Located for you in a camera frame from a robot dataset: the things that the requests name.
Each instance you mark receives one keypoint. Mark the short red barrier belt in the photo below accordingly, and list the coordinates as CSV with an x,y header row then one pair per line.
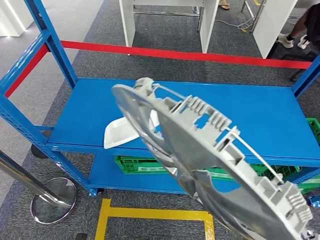
x,y
27,69

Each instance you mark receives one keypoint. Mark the black round floor base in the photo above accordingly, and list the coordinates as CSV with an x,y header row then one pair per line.
x,y
38,153

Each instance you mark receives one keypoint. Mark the white plastic trim part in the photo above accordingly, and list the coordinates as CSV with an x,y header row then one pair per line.
x,y
120,132

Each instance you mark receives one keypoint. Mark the green plastic crate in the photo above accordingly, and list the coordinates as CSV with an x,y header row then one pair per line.
x,y
309,185
135,165
287,170
314,130

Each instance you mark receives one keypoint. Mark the black chair base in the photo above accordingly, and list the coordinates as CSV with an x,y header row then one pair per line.
x,y
297,75

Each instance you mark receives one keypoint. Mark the person's foot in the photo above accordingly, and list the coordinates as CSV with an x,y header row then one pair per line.
x,y
224,5

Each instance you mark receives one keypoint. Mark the white desk side panel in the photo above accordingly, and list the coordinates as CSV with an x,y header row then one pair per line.
x,y
272,26

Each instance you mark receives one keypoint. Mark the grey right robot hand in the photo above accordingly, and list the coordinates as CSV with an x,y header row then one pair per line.
x,y
308,236

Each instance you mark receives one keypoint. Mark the person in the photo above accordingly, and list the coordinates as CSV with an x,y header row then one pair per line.
x,y
284,40

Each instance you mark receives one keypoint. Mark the silver wheel hubcap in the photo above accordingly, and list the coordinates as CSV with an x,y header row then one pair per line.
x,y
200,145

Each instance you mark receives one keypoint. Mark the yellow floor tape outline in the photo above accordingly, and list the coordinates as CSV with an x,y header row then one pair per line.
x,y
155,214

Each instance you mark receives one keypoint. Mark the long red barrier belt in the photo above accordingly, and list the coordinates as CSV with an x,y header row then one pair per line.
x,y
175,54

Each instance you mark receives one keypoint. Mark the chrome stanchion post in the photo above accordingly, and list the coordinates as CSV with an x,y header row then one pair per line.
x,y
53,202

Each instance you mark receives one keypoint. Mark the white desk with metal rails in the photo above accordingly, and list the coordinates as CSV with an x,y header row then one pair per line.
x,y
210,23

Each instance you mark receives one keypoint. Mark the blue metal shelf rack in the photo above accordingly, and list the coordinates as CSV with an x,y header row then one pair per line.
x,y
263,126

